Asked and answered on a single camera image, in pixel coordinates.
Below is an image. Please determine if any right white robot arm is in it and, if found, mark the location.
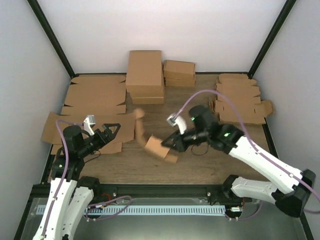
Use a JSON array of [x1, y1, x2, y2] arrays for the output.
[[161, 105, 316, 218]]

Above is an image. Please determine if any stack of flat cardboard blanks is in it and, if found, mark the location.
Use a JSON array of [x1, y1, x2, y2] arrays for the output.
[[209, 73, 275, 125]]

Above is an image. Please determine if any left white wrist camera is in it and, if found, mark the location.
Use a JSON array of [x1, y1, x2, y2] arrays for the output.
[[83, 115, 96, 136]]

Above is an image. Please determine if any left black frame post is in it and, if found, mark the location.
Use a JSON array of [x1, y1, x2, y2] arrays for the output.
[[27, 0, 76, 79]]

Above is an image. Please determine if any black frame post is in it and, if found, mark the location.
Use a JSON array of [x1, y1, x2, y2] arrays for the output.
[[247, 0, 297, 79], [27, 0, 76, 79]]

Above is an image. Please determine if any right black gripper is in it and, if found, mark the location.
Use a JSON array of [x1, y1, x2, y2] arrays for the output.
[[161, 127, 209, 152]]

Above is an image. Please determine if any right black frame post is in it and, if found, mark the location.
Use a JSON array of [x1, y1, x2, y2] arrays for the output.
[[247, 0, 297, 79]]

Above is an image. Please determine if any small folded cardboard box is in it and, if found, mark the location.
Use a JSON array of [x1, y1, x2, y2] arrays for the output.
[[163, 60, 196, 80]]

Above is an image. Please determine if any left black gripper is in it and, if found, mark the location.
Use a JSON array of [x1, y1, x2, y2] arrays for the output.
[[79, 124, 122, 157]]

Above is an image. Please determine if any light blue cable duct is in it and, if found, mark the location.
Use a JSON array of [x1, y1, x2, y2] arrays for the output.
[[34, 205, 226, 216]]

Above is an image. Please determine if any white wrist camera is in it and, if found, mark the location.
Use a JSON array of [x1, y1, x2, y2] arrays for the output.
[[83, 115, 96, 136], [166, 113, 187, 135]]

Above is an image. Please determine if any small cardboard box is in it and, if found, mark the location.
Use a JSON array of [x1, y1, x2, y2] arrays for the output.
[[133, 108, 178, 164], [163, 60, 196, 80], [164, 75, 196, 87]]

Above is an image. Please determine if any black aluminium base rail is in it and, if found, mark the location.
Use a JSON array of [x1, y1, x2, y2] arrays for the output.
[[31, 183, 296, 205]]

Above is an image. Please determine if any large flat cardboard sheet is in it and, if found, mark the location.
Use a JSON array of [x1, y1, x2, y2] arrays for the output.
[[41, 75, 135, 155]]

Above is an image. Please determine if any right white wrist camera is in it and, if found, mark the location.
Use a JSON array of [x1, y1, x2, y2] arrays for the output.
[[166, 113, 187, 135]]

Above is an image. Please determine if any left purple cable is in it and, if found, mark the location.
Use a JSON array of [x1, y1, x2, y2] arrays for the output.
[[38, 118, 133, 240]]

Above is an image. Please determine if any purple cable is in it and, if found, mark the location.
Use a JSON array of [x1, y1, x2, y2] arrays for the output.
[[174, 89, 320, 223], [38, 118, 133, 240]]

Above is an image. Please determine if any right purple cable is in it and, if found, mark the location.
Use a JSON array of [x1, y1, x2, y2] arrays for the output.
[[174, 89, 320, 223]]

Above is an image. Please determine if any large folded cardboard box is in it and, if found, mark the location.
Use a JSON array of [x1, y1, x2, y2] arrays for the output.
[[125, 50, 165, 98]]

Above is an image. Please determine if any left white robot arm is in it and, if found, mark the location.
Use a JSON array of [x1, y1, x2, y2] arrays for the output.
[[33, 119, 121, 240]]

